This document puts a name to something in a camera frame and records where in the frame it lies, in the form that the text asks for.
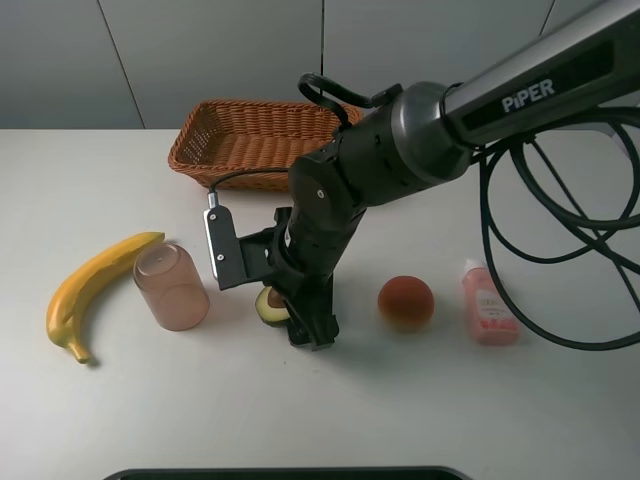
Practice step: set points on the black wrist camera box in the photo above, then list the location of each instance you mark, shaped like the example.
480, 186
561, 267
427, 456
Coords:
235, 260

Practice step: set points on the red orange tomato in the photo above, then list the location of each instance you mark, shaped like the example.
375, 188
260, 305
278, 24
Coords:
406, 304

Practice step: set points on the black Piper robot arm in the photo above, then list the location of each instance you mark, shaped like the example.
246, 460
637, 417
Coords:
428, 134

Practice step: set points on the pink translucent plastic cup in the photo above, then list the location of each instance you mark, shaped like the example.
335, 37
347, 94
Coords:
168, 280

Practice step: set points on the pink bottle with white cap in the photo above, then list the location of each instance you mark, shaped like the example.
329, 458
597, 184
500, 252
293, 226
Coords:
489, 319

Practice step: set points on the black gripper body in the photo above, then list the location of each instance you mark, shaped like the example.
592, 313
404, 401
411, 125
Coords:
306, 257

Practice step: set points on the yellow banana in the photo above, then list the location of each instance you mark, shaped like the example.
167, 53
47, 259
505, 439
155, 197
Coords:
67, 307

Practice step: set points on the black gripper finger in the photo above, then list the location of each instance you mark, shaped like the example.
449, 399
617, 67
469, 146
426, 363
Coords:
316, 328

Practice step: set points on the black tray edge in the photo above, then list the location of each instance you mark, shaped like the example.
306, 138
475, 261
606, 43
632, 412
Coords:
298, 473

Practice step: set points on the brown wicker basket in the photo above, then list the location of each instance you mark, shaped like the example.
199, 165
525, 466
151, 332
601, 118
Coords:
225, 136

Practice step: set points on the halved avocado with pit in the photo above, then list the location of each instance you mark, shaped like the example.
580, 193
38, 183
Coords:
271, 308

